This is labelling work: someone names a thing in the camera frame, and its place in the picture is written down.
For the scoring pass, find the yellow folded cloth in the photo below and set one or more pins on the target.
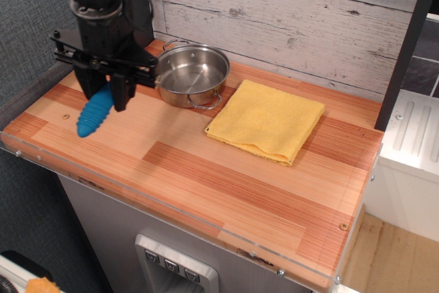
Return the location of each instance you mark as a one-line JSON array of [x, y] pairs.
[[266, 122]]

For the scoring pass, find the grey toy fridge cabinet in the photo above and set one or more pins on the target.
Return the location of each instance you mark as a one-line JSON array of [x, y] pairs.
[[111, 226]]

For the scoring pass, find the dark right frame post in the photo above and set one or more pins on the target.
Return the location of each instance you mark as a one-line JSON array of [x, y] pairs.
[[413, 32]]

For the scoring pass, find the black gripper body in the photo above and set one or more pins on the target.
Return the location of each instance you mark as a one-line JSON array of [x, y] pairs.
[[105, 42]]

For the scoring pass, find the clear acrylic edge strip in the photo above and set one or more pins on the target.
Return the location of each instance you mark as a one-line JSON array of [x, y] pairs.
[[231, 198]]

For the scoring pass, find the white toy sink unit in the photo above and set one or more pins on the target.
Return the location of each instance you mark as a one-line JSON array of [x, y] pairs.
[[403, 187]]

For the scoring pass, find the blue handled fork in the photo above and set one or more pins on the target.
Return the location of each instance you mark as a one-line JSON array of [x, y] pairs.
[[95, 112]]

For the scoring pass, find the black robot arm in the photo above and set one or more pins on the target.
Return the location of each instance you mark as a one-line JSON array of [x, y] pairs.
[[108, 47]]

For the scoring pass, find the silver dispenser panel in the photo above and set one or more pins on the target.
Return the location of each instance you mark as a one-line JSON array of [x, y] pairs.
[[168, 270]]

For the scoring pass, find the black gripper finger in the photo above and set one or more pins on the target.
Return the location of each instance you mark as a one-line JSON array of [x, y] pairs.
[[90, 80], [123, 89]]

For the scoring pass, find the black orange object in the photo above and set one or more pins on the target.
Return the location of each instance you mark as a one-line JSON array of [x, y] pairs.
[[21, 274]]

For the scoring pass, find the stainless steel pot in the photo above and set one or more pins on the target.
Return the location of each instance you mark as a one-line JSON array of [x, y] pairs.
[[192, 75]]

